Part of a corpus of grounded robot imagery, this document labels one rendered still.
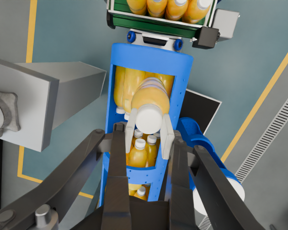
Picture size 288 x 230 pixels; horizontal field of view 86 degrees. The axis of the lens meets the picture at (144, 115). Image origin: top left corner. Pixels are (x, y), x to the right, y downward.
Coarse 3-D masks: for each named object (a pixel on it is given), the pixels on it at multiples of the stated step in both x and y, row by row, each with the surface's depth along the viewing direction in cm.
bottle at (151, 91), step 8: (144, 80) 37; (152, 80) 34; (160, 80) 39; (144, 88) 27; (152, 88) 26; (160, 88) 28; (136, 96) 26; (144, 96) 25; (152, 96) 24; (160, 96) 25; (136, 104) 25; (144, 104) 23; (152, 104) 23; (160, 104) 24; (168, 104) 26; (160, 112) 23; (168, 112) 26
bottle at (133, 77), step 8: (128, 72) 51; (136, 72) 51; (144, 72) 53; (128, 80) 52; (136, 80) 52; (128, 88) 53; (136, 88) 53; (128, 96) 54; (128, 104) 55; (128, 112) 57
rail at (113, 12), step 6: (114, 12) 61; (120, 12) 60; (138, 18) 63; (144, 18) 61; (150, 18) 61; (156, 18) 61; (174, 24) 63; (180, 24) 61; (186, 24) 61; (192, 24) 61
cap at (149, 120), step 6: (144, 108) 22; (150, 108) 21; (156, 108) 23; (138, 114) 21; (144, 114) 21; (150, 114) 21; (156, 114) 21; (138, 120) 22; (144, 120) 22; (150, 120) 22; (156, 120) 22; (162, 120) 22; (138, 126) 22; (144, 126) 22; (150, 126) 22; (156, 126) 22; (144, 132) 22; (150, 132) 22
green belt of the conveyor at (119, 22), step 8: (120, 0) 66; (120, 8) 67; (128, 8) 67; (120, 16) 68; (120, 24) 71; (128, 24) 69; (136, 24) 69; (144, 24) 69; (152, 24) 68; (160, 24) 69; (168, 24) 68; (200, 24) 68; (160, 32) 71; (168, 32) 71; (176, 32) 70; (184, 32) 69; (192, 32) 69
